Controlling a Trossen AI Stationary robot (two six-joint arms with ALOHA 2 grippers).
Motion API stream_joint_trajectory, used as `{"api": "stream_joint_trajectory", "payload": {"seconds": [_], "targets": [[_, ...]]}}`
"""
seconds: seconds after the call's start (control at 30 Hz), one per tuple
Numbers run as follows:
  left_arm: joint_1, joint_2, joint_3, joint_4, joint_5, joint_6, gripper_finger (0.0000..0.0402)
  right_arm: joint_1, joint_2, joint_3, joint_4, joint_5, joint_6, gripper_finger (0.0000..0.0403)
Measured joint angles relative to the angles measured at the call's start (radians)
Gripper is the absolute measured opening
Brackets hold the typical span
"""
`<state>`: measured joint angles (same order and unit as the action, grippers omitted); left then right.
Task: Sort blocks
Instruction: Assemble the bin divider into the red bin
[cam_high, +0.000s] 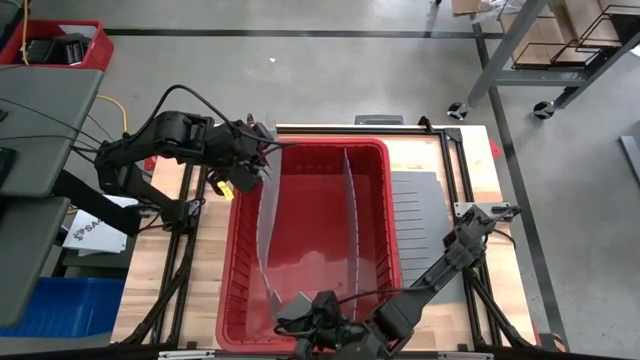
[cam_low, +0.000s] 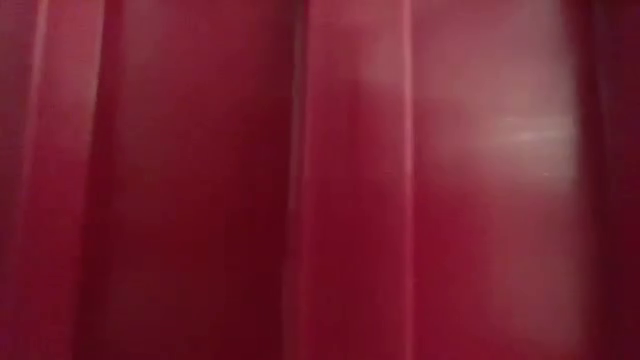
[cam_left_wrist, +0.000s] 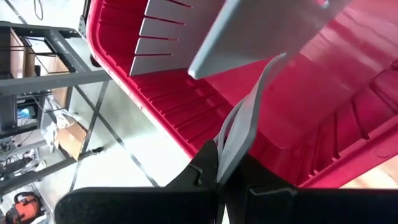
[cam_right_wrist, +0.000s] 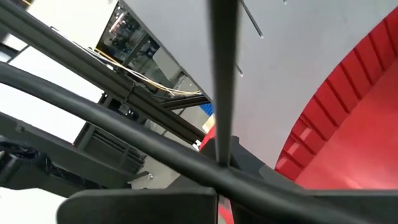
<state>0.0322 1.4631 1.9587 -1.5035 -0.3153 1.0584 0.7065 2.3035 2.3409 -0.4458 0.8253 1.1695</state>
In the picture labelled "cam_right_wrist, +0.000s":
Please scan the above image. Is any large red plastic bin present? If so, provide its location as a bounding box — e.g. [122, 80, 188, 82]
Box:
[198, 6, 398, 224]

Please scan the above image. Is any long grey slotted divider panel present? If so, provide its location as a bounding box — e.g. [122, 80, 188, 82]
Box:
[123, 0, 398, 170]

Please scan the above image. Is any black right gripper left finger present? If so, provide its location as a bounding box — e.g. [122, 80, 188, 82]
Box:
[57, 138, 220, 224]

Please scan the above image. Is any yellow cable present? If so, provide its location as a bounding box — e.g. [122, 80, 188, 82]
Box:
[93, 46, 203, 96]

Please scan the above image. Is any short grey slotted divider panel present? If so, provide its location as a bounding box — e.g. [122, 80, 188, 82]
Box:
[208, 0, 241, 167]

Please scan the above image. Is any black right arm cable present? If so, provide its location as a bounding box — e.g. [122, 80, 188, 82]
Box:
[0, 61, 385, 224]

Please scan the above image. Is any blue plastic bin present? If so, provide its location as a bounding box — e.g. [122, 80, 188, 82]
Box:
[200, 103, 215, 116]

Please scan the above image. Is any control box with wiring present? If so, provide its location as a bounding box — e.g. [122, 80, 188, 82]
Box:
[98, 1, 203, 94]

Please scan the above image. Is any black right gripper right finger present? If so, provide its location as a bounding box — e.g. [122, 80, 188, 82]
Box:
[230, 136, 398, 224]

